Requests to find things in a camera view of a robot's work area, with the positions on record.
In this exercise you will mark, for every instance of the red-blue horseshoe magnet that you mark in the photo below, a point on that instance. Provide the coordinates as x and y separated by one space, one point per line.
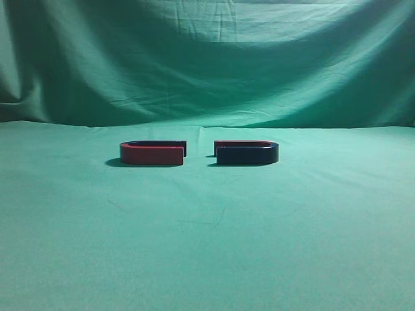
230 152
153 152

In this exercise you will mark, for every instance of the green cloth backdrop and cover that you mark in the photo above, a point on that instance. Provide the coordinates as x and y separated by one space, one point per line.
330 226

